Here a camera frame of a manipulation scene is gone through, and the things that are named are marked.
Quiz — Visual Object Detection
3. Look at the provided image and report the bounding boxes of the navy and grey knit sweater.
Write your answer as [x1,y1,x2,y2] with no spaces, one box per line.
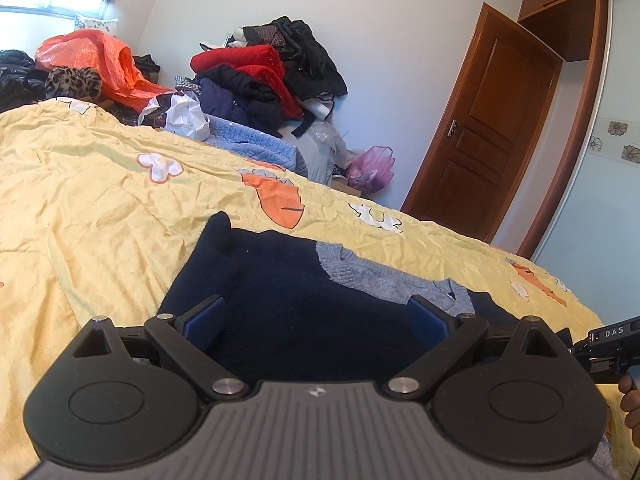
[160,212,518,384]

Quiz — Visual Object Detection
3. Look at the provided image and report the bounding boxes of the dark navy clothes in pile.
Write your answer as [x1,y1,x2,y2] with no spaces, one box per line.
[194,64,283,138]

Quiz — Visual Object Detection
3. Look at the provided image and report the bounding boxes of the black clothes on pile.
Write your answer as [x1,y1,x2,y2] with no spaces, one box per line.
[232,16,348,101]

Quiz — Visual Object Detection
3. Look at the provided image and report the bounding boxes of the black clothes at bed head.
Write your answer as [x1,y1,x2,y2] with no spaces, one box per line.
[0,50,48,113]

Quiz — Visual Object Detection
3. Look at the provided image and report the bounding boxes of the person's right hand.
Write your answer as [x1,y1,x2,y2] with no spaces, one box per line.
[618,375,640,448]

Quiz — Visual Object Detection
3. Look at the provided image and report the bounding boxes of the wooden wardrobe with sliding door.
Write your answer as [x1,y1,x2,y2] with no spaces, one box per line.
[495,0,639,324]

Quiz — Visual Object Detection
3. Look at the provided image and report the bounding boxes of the yellow carrot print bedspread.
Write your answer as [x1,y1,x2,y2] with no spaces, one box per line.
[0,96,640,480]

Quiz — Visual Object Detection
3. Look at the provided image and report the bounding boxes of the pink mesh bag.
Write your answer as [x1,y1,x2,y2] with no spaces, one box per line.
[346,145,396,195]

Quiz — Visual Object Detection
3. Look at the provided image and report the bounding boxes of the brown wooden door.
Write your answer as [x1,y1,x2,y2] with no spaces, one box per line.
[401,4,563,242]

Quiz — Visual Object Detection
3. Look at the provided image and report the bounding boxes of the light blue knit sweater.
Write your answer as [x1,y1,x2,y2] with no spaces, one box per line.
[205,115,308,177]

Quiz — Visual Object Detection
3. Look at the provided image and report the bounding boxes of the white plastic bag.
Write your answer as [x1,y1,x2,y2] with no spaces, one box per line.
[138,92,210,142]

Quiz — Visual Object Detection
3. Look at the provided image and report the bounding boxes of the grey bundle under pile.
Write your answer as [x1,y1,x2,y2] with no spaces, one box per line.
[279,119,352,186]

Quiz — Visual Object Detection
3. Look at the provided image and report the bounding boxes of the orange plastic bag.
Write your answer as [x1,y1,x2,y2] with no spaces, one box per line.
[35,29,172,113]

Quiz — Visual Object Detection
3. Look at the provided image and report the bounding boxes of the leopard print garment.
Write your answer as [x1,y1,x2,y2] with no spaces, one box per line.
[44,67,102,102]

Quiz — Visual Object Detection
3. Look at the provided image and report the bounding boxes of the red knit garment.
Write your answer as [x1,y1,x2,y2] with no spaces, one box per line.
[190,44,304,119]

